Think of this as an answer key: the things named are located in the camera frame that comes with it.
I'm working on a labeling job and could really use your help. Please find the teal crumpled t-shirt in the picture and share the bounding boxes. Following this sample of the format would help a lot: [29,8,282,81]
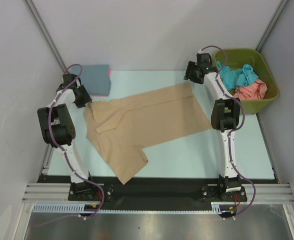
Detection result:
[216,61,258,90]

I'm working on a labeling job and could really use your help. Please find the left white cable duct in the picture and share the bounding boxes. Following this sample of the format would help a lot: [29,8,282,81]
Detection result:
[33,203,99,214]

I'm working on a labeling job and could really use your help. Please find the aluminium corner post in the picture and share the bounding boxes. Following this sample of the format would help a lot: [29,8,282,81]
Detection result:
[255,0,290,52]
[23,0,67,72]

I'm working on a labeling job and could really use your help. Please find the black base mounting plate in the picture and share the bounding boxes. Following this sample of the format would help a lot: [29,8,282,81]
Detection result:
[36,175,279,211]

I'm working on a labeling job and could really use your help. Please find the olive green plastic bin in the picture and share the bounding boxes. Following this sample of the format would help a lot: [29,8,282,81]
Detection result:
[213,48,279,114]

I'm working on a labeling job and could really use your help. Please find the right aluminium corner post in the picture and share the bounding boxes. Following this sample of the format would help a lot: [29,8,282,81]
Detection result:
[255,0,290,52]

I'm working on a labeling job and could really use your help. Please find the right white cable duct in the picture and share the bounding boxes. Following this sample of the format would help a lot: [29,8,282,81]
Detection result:
[211,202,237,214]

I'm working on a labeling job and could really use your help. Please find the dark green patterned garment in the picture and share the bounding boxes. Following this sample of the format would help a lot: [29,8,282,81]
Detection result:
[228,88,237,96]

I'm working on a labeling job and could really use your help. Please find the left aluminium corner post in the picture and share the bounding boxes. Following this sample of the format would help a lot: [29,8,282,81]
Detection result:
[23,0,67,72]

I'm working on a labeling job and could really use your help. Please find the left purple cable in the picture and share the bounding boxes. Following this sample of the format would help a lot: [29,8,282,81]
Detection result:
[34,63,105,227]

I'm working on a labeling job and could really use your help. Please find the salmon pink crumpled t-shirt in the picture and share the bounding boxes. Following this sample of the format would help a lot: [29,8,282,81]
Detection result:
[233,79,267,101]

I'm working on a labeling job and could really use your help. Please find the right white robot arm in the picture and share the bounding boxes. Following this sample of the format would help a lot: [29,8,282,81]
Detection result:
[184,51,247,203]

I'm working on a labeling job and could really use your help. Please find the white cable duct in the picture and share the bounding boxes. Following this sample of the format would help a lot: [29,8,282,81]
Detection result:
[211,202,237,214]
[33,203,99,214]

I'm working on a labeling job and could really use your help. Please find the folded grey-blue t-shirt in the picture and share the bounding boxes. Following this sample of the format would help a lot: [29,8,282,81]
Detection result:
[80,64,110,94]

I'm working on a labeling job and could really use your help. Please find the aluminium extrusion rail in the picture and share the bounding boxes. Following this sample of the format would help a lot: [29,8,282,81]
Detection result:
[22,183,294,205]

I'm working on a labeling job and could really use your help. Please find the beige t-shirt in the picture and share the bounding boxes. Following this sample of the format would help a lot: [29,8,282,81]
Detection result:
[84,82,212,184]

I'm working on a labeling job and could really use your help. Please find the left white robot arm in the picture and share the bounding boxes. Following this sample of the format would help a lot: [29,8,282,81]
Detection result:
[37,73,97,200]

